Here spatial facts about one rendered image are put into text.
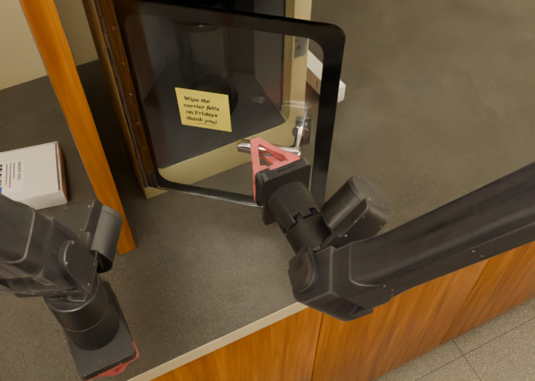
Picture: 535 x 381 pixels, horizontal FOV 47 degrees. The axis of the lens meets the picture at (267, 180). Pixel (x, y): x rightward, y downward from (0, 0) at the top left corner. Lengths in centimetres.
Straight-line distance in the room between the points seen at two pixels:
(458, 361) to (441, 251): 148
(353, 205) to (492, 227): 20
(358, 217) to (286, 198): 11
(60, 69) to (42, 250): 26
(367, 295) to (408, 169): 55
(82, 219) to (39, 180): 50
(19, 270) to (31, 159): 65
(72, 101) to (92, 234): 20
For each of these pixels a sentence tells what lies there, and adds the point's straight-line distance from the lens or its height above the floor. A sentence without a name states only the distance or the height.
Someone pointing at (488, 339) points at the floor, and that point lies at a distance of 213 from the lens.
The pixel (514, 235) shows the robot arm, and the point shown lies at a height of 140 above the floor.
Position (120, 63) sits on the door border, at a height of 128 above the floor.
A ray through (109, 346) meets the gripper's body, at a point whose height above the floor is 119.
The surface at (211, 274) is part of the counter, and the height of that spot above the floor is 94.
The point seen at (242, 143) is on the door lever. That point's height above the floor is 121.
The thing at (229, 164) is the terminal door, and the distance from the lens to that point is 97.
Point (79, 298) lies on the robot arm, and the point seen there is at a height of 130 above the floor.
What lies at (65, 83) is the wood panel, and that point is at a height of 134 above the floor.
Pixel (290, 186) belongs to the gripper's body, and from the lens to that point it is 78.
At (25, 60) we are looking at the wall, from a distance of 142.
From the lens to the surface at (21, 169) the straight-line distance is 120.
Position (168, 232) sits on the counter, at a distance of 110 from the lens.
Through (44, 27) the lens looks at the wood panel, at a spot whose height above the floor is 142.
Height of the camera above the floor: 186
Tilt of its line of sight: 53 degrees down
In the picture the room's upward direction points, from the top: straight up
